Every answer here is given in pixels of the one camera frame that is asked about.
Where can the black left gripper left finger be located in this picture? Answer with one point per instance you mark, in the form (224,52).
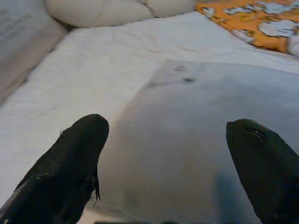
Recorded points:
(63,168)

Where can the white quilted mattress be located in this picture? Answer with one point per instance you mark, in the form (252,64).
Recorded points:
(93,70)

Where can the cream bolster pillow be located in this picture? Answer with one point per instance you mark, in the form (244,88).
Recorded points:
(105,11)

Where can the yellow cartoon egg blanket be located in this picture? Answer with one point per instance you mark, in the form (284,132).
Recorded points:
(245,21)

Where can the grey pillow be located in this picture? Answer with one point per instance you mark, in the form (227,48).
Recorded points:
(175,140)

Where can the grey upholstered headboard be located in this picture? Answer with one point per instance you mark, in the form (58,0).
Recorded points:
(18,35)

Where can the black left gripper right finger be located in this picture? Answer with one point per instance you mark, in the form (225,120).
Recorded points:
(268,172)

